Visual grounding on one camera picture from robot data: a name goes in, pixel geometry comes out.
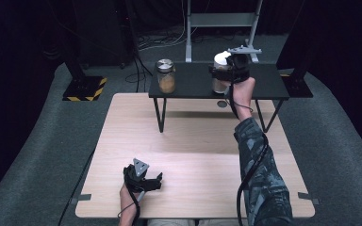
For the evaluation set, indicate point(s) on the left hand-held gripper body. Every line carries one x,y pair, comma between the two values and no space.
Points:
137,175

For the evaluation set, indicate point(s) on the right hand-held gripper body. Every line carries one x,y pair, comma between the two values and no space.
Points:
240,67

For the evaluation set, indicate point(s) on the white-lidded glass jar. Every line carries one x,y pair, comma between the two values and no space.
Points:
221,59

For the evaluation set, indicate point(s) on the black shelf with metal legs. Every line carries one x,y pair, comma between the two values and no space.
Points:
191,82

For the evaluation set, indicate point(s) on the glass jar with brown powder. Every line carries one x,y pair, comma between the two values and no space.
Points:
166,83

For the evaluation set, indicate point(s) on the person's left hand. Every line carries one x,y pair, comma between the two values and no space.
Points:
128,198

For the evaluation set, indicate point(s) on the person's right hand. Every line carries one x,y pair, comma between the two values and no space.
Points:
242,94

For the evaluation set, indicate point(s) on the round table grommet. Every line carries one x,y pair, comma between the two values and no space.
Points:
222,104

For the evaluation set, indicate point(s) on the black stand base striped edge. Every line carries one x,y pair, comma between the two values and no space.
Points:
85,89

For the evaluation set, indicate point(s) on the grey metal stand frame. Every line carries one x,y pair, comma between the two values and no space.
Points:
220,19

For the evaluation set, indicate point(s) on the grey table bracket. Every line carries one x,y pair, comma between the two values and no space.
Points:
83,197
308,197

